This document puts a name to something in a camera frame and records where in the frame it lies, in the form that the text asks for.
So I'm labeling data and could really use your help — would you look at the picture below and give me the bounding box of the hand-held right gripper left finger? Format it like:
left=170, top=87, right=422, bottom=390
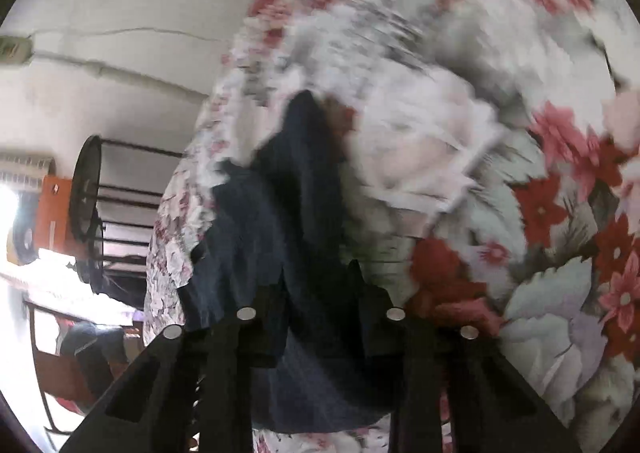
left=60, top=270, right=292, bottom=453

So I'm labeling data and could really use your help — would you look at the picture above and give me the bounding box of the navy garment with yellow trim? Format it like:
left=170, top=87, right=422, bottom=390
left=182, top=90, right=402, bottom=435

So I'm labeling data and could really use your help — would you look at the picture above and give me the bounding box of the white standing fan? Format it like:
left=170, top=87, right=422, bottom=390
left=0, top=35, right=212, bottom=102

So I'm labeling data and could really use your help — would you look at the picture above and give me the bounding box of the floral bedsheet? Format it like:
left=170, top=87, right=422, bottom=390
left=144, top=0, right=640, bottom=453

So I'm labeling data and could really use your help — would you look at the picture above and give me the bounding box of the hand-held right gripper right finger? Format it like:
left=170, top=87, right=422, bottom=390
left=346, top=259, right=584, bottom=453

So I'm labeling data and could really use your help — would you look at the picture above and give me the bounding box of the black round object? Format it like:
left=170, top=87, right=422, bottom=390
left=6, top=192, right=42, bottom=267

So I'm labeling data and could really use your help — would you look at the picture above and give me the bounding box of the black round metal rack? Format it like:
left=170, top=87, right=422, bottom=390
left=67, top=134, right=187, bottom=295

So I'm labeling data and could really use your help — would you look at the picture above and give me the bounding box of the wooden chair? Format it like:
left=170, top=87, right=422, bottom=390
left=22, top=297, right=152, bottom=437

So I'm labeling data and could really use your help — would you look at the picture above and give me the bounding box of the white wall cable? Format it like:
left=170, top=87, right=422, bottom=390
left=29, top=25, right=237, bottom=44

